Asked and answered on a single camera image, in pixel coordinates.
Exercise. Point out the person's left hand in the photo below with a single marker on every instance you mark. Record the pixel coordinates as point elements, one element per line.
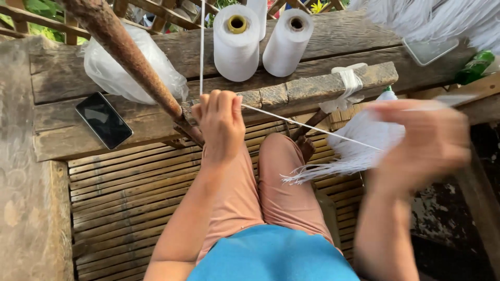
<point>219,121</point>

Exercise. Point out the person's right hand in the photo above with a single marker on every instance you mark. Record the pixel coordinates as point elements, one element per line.
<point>422,144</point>

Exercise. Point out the person's left fingers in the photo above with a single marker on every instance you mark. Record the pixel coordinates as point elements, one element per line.
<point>218,101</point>

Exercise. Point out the white twine strand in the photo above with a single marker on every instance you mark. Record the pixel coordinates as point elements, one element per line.
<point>312,128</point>

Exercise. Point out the weathered wooden bench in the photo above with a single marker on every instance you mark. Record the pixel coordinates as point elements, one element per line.
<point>234,70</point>

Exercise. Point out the white thread cone yellow core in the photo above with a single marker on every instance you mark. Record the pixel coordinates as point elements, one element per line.
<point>236,43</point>

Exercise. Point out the white thread cone brown core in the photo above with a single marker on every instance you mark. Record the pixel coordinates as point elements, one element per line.
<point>288,42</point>

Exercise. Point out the wooden beam with notches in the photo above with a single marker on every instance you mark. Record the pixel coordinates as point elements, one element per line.
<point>312,89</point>

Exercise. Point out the clear plastic bag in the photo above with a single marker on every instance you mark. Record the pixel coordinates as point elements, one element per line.
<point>129,66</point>

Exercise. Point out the person's foot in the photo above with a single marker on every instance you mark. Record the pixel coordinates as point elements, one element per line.
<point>306,147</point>

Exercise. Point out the rusty metal pole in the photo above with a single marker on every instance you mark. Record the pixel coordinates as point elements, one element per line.
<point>125,54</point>

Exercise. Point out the person's pink trousers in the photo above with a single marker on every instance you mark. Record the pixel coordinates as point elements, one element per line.
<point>269,195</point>

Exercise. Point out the black smartphone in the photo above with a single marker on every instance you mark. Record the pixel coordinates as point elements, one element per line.
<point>104,120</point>

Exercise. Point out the bamboo slat platform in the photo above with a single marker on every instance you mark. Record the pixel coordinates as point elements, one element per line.
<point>164,210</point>

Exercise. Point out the bamboo railing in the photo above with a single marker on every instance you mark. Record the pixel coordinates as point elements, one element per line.
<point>117,17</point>

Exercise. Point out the white fringe tassel bundle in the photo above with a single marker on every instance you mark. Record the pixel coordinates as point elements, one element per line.
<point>355,148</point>

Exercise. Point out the person's blue shirt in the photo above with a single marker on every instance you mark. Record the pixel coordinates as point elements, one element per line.
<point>273,253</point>

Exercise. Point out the clear plastic container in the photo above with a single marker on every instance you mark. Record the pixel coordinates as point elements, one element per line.
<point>429,50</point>

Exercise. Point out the white fringe heap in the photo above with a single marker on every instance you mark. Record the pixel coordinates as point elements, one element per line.
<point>429,19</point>

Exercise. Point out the green bottle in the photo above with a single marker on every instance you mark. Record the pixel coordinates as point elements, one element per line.
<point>474,67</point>

